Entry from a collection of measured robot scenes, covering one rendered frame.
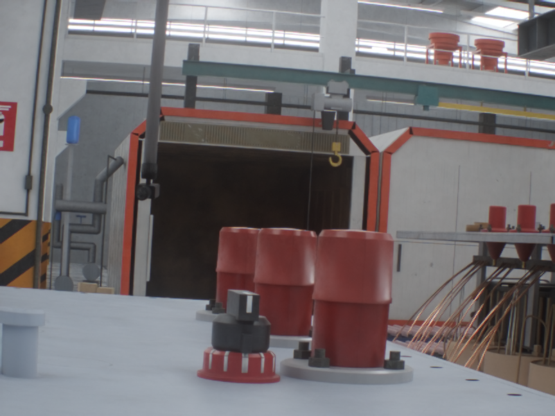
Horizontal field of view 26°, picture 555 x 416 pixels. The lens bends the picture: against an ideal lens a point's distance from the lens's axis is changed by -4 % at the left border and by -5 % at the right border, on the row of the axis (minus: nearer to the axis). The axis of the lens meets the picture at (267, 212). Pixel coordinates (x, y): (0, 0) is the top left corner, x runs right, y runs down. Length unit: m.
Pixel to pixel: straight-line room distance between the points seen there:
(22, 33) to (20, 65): 0.32
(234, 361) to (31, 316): 0.19
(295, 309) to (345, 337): 0.33
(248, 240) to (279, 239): 0.33
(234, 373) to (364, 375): 0.12
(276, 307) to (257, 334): 0.38
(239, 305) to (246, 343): 0.03
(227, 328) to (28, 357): 0.18
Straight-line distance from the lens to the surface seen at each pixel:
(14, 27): 11.81
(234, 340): 1.05
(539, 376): 3.66
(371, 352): 1.11
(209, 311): 1.79
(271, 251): 1.43
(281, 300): 1.42
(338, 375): 1.08
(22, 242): 11.66
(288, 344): 1.40
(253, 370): 1.04
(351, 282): 1.10
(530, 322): 4.10
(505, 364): 4.00
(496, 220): 4.05
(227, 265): 1.75
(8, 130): 11.69
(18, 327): 0.96
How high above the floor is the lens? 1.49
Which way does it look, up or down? 1 degrees up
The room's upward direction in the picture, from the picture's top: 4 degrees clockwise
